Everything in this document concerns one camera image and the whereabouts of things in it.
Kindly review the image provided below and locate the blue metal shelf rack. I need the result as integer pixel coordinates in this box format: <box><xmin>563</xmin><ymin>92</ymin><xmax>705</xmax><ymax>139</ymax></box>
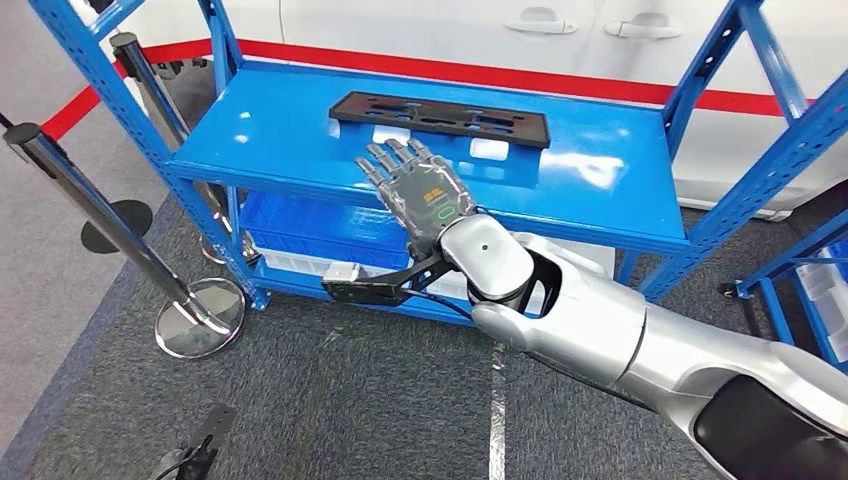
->
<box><xmin>718</xmin><ymin>210</ymin><xmax>848</xmax><ymax>372</ymax></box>
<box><xmin>26</xmin><ymin>0</ymin><xmax>848</xmax><ymax>327</ymax></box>

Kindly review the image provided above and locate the long red barrier belt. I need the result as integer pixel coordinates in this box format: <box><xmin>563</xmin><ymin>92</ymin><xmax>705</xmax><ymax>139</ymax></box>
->
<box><xmin>142</xmin><ymin>38</ymin><xmax>813</xmax><ymax>119</ymax></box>

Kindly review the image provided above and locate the black round base plate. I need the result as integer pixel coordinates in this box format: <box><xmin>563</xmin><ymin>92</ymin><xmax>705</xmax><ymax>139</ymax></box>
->
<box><xmin>80</xmin><ymin>199</ymin><xmax>154</xmax><ymax>256</ymax></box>

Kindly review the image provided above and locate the blue plastic bin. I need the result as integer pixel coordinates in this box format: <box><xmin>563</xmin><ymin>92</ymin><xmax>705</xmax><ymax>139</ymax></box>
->
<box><xmin>239</xmin><ymin>190</ymin><xmax>415</xmax><ymax>270</ymax></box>

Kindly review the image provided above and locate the chrome stanchion post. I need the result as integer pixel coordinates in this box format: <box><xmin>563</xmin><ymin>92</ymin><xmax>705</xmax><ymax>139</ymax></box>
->
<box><xmin>3</xmin><ymin>122</ymin><xmax>248</xmax><ymax>360</ymax></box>
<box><xmin>109</xmin><ymin>31</ymin><xmax>261</xmax><ymax>268</ymax></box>

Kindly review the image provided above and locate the white car door handle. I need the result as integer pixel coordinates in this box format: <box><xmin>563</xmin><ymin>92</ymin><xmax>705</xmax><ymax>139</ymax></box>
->
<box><xmin>503</xmin><ymin>6</ymin><xmax>579</xmax><ymax>36</ymax></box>
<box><xmin>603</xmin><ymin>11</ymin><xmax>684</xmax><ymax>40</ymax></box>

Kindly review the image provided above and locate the white car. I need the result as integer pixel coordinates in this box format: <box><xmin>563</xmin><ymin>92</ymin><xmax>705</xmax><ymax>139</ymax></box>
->
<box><xmin>66</xmin><ymin>0</ymin><xmax>848</xmax><ymax>223</ymax></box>

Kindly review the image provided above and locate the long black plastic part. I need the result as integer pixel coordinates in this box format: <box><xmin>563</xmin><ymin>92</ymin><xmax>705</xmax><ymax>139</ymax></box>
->
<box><xmin>329</xmin><ymin>91</ymin><xmax>552</xmax><ymax>149</ymax></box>

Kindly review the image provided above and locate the short red barrier belt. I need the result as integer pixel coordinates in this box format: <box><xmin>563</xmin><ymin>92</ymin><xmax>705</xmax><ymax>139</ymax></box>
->
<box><xmin>40</xmin><ymin>60</ymin><xmax>128</xmax><ymax>142</ymax></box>

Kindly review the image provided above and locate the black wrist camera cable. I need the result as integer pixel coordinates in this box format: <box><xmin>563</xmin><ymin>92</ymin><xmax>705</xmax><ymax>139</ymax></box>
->
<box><xmin>402</xmin><ymin>288</ymin><xmax>475</xmax><ymax>321</ymax></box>

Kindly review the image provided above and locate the silver floor tape strip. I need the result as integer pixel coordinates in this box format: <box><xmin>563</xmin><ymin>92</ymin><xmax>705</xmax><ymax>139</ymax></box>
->
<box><xmin>488</xmin><ymin>344</ymin><xmax>509</xmax><ymax>480</ymax></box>

